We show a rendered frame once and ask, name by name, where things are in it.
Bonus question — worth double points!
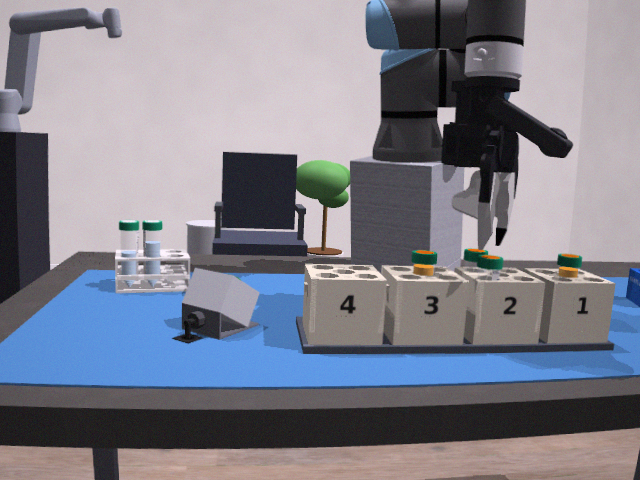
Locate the blue tube rack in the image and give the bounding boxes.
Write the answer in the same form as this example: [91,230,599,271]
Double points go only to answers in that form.
[626,268,640,307]

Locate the beige bucket adapter block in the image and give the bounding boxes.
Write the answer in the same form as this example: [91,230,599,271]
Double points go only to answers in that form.
[454,267,545,345]
[302,264,387,345]
[381,265,469,345]
[523,268,616,344]

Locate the white tube rack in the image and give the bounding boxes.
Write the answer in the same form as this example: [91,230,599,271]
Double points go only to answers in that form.
[115,249,190,293]

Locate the blue bench mat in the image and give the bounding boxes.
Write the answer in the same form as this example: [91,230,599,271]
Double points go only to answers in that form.
[0,270,640,389]

